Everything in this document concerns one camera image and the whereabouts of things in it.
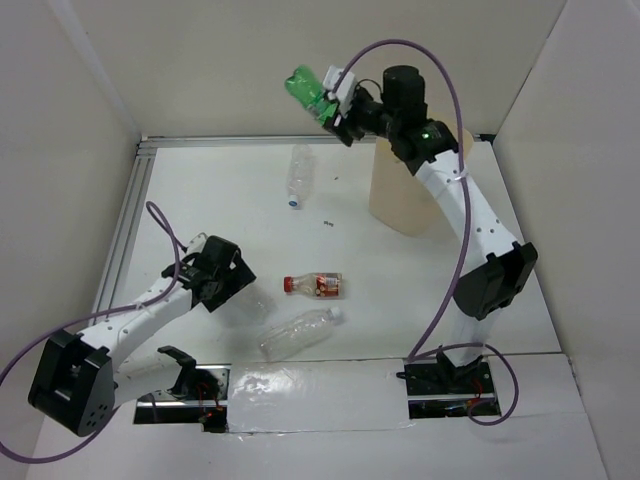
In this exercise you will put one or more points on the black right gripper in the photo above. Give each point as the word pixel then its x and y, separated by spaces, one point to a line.
pixel 339 125

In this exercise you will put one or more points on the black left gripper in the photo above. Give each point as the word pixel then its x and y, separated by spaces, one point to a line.
pixel 239 276

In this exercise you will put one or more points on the clear bottle white cap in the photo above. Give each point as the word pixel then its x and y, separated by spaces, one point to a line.
pixel 253 305

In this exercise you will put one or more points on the green plastic soda bottle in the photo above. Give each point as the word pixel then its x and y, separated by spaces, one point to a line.
pixel 310 93

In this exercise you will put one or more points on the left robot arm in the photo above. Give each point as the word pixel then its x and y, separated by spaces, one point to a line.
pixel 81 378

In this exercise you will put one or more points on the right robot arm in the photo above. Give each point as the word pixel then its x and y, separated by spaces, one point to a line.
pixel 496 266

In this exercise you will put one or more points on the beige plastic bin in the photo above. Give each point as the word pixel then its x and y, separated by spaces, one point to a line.
pixel 396 198

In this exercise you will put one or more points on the clear bottle blue-white cap far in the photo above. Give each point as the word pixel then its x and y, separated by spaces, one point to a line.
pixel 300 178

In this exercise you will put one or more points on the clear bottle blue-white cap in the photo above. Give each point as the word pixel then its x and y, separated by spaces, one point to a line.
pixel 300 178
pixel 305 330

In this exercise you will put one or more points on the clear bottle blue-white cap near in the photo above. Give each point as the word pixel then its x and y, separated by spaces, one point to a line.
pixel 305 330

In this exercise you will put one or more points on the red cap labelled bottle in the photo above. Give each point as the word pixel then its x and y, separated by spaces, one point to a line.
pixel 315 285

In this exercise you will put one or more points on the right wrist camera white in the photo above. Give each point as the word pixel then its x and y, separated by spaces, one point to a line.
pixel 345 92

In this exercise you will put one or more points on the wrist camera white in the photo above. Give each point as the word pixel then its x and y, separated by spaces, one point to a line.
pixel 345 92
pixel 196 245

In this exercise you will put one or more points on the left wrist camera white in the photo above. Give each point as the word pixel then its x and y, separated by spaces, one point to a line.
pixel 196 245

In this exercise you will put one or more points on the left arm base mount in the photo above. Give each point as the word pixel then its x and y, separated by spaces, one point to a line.
pixel 198 395

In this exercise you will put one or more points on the aluminium frame rail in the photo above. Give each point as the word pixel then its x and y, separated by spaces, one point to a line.
pixel 236 188

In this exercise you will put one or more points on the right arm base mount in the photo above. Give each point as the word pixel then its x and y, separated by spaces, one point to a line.
pixel 437 389

